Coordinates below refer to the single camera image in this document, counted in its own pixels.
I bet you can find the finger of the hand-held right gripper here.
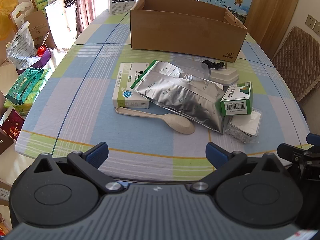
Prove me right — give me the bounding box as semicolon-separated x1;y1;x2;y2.
306;133;320;144
277;142;313;161

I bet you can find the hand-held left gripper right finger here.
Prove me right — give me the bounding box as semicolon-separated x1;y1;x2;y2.
190;142;284;194

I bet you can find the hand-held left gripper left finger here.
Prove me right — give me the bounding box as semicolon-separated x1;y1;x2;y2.
32;142;124;194

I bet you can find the black audio cable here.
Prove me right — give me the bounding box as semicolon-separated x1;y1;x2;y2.
201;59;227;70

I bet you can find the brown cardboard box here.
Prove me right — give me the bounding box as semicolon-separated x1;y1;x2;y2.
129;0;248;62

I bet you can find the desktop with checked tablecloth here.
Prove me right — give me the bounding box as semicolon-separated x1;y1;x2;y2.
14;11;310;183

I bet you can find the clear box with white contents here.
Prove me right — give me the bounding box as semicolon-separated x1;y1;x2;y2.
224;106;263;144

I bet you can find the beige plastic spoon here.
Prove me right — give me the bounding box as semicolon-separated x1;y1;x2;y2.
115;106;196;135

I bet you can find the silver foil bag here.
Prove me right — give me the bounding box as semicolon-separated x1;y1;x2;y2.
130;59;225;134

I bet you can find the white and green medicine box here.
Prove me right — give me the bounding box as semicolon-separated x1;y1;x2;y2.
112;62;153;109

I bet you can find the white charger plug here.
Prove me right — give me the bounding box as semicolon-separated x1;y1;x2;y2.
206;67;239;85

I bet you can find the brown quilted chair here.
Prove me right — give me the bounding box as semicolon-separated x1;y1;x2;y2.
271;26;320;105

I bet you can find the dark red gift box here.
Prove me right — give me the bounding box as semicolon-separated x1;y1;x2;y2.
0;109;25;140

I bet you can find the green patterned bag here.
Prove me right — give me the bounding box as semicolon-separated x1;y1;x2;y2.
4;67;53;115

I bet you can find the purple box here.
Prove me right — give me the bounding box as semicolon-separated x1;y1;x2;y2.
16;47;52;70

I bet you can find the clear printed plastic bag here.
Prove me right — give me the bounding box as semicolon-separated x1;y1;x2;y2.
6;21;42;69

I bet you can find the brown wooden door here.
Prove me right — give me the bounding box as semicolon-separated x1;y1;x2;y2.
241;0;304;58

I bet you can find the white paper bag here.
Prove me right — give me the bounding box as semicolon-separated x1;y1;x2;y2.
45;0;77;49

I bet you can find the brown carton with red mark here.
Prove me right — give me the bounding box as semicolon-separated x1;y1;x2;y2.
24;10;57;49

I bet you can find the pink curtain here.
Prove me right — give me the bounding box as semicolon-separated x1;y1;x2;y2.
71;0;110;33

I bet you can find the light blue milk carton box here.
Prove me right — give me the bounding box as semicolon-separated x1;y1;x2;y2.
198;0;253;25

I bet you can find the white wooden chair back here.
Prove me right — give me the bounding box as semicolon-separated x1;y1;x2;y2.
10;0;38;34

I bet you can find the stack of green tissue packs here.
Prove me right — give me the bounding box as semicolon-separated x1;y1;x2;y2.
35;0;59;15

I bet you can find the yellow plastic bag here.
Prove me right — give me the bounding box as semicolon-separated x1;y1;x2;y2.
0;0;19;40

